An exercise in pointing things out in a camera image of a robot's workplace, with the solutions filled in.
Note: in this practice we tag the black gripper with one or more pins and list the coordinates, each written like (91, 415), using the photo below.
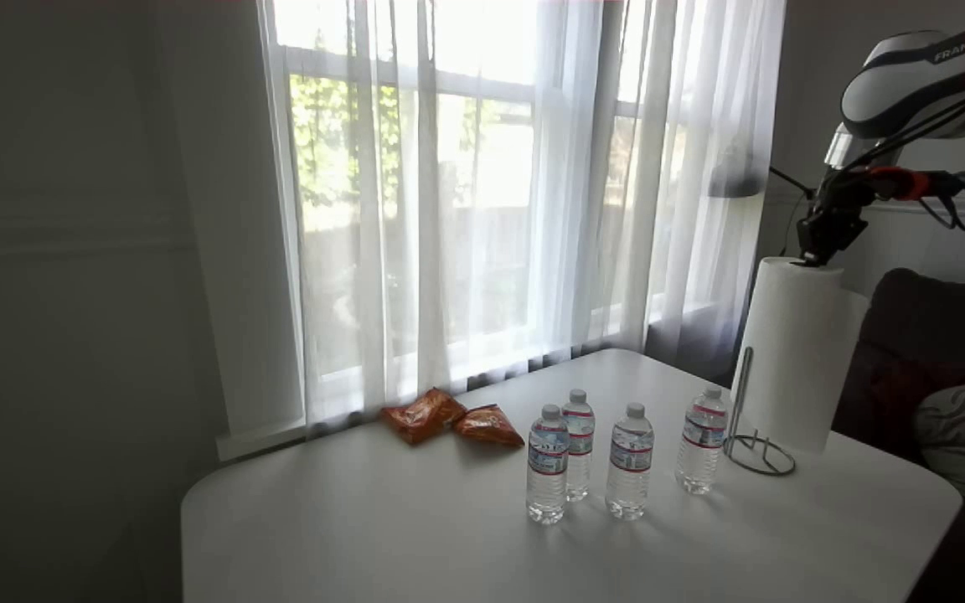
(837, 213)

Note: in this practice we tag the white framed window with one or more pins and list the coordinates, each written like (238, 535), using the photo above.
(488, 155)

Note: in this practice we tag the sheer white curtain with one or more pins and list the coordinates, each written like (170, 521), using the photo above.
(237, 224)
(684, 134)

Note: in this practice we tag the orange snack bag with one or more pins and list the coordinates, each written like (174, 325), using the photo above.
(420, 418)
(492, 426)

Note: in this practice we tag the white paper towel roll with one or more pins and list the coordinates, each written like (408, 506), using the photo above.
(796, 347)

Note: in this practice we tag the clear plastic water bottle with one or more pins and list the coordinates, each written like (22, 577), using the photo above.
(581, 437)
(705, 439)
(631, 457)
(549, 463)

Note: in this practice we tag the dark sofa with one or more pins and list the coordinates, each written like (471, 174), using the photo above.
(953, 322)

